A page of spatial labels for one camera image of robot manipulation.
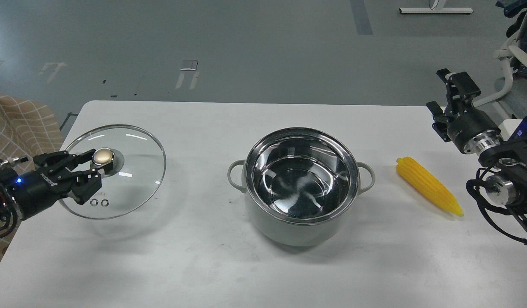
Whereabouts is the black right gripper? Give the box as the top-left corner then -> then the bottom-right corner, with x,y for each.
426,68 -> 501,155

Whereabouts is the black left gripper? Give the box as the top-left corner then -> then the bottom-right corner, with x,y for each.
9,149 -> 101,221

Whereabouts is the glass pot lid gold knob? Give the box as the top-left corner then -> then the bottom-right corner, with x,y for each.
57,124 -> 167,220

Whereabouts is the yellow corn cob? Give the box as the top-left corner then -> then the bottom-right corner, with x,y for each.
395,157 -> 464,217

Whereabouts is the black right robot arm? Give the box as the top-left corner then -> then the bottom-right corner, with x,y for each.
426,68 -> 527,246

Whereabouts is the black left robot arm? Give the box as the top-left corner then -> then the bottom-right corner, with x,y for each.
0,149 -> 110,239

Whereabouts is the grey steel cooking pot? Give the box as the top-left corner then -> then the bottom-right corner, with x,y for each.
227,127 -> 376,247

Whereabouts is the beige checkered cloth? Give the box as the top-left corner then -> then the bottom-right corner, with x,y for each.
0,92 -> 65,281

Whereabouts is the white table foot bar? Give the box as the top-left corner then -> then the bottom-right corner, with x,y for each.
399,0 -> 474,15

